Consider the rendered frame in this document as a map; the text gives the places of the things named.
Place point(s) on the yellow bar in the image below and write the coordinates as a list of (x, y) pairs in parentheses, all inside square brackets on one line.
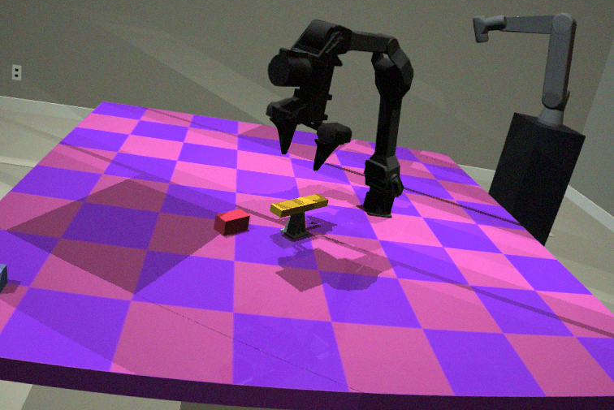
[(298, 205)]

